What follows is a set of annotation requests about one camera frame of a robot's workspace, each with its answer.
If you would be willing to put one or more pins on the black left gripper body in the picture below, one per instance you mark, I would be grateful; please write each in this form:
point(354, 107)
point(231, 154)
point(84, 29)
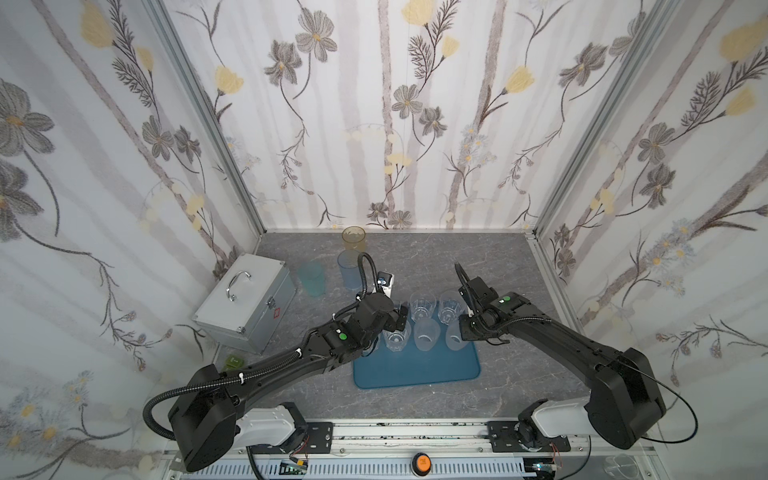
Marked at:
point(395, 318)

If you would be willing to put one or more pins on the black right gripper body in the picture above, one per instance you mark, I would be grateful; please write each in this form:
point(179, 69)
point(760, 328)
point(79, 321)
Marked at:
point(470, 324)

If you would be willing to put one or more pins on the clear ribbed glass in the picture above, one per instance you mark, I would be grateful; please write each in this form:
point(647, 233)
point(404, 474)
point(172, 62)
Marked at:
point(397, 340)
point(422, 306)
point(451, 307)

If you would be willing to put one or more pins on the frosted plastic cup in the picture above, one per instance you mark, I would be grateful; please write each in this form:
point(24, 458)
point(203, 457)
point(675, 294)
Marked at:
point(453, 337)
point(426, 334)

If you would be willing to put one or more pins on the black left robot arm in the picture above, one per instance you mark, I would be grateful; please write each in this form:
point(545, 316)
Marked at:
point(210, 415)

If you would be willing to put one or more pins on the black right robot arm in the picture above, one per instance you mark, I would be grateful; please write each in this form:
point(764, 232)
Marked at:
point(625, 398)

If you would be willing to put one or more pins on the teal plastic tray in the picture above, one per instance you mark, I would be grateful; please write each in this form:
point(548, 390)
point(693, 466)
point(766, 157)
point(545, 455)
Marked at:
point(384, 368)

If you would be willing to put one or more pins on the blue plastic cup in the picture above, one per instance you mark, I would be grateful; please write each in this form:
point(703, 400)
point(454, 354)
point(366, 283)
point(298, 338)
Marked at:
point(347, 262)

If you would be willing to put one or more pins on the green plastic cup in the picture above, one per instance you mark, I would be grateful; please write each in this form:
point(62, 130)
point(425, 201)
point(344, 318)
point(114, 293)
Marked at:
point(312, 278)

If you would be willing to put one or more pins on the yellow plastic cup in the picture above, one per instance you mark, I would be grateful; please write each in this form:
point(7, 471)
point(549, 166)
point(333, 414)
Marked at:
point(354, 239)

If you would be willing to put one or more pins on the silver metal case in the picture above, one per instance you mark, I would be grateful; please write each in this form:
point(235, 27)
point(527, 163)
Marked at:
point(247, 305)

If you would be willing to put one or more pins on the orange emergency button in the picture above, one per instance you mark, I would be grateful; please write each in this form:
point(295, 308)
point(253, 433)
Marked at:
point(421, 464)

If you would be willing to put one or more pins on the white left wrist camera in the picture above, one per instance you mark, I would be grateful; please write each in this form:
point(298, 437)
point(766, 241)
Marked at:
point(384, 282)

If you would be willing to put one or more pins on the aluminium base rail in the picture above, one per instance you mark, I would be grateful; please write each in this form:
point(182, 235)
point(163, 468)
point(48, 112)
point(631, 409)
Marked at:
point(474, 448)

